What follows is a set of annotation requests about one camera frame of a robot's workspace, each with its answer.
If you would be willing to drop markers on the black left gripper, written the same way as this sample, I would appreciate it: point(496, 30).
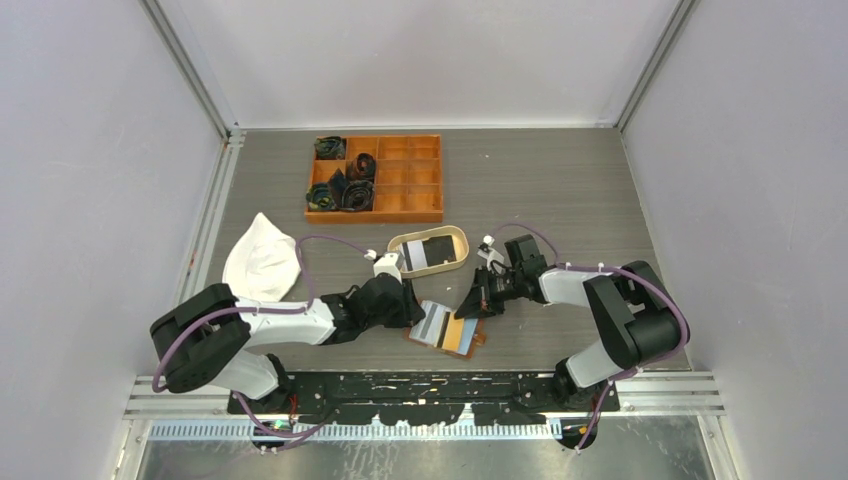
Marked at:
point(410, 311)

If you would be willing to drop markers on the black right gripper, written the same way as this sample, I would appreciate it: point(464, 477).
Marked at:
point(480, 301)

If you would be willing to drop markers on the brown leather card holder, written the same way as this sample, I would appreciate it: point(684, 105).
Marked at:
point(479, 340)

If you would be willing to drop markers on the gold credit card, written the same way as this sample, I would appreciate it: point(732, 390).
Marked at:
point(457, 335)

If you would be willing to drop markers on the beige oval tray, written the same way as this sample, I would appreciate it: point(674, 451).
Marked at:
point(460, 242)

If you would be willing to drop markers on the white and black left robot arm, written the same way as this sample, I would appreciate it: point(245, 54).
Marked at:
point(210, 338)

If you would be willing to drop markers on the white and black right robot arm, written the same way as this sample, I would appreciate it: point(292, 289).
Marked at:
point(636, 319)

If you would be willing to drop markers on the white card with black stripe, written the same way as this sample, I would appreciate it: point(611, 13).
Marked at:
point(414, 255)

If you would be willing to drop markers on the orange wooden compartment box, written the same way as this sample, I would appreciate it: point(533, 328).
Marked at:
point(408, 184)

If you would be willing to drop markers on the white cloth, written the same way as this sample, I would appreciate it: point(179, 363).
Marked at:
point(262, 265)

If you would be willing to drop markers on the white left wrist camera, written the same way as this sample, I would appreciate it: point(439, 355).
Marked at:
point(390, 263)

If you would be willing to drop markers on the aluminium frame rail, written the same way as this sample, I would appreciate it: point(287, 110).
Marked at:
point(204, 416)

